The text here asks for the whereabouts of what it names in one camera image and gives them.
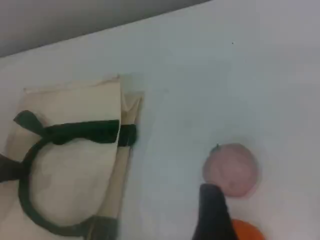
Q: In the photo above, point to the pink toy peach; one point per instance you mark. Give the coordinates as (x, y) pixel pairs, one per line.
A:
(232, 167)

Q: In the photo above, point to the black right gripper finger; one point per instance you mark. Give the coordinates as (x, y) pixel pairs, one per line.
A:
(213, 215)
(7, 168)

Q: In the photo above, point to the orange toy fruit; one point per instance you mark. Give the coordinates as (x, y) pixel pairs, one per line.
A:
(247, 231)

